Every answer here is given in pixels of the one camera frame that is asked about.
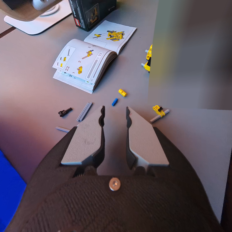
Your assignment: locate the black lego box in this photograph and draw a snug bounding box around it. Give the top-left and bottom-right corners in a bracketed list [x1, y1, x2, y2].
[68, 0, 117, 32]

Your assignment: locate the partly built yellow lego model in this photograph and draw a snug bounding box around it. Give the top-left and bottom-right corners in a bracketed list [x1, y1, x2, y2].
[141, 44, 153, 73]

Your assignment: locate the lego instruction booklet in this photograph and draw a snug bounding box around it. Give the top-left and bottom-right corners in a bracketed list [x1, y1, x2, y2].
[52, 20, 137, 94]

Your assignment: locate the black lego pin connector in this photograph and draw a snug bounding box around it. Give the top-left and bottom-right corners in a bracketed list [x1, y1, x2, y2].
[58, 107, 73, 117]

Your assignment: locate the white monitor stand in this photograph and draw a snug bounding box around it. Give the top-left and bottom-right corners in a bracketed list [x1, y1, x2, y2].
[4, 0, 73, 35]

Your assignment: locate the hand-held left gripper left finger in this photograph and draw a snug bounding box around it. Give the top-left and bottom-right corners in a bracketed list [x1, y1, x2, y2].
[61, 106, 106, 171]

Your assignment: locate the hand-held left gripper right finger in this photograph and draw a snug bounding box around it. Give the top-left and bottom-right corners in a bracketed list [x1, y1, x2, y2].
[126, 106, 170, 171]

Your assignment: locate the yellow lego piece with axle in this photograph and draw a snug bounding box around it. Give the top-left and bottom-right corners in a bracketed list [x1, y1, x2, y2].
[150, 105, 170, 123]

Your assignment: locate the blue plastic bin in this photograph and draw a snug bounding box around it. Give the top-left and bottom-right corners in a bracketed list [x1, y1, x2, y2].
[0, 149, 27, 232]

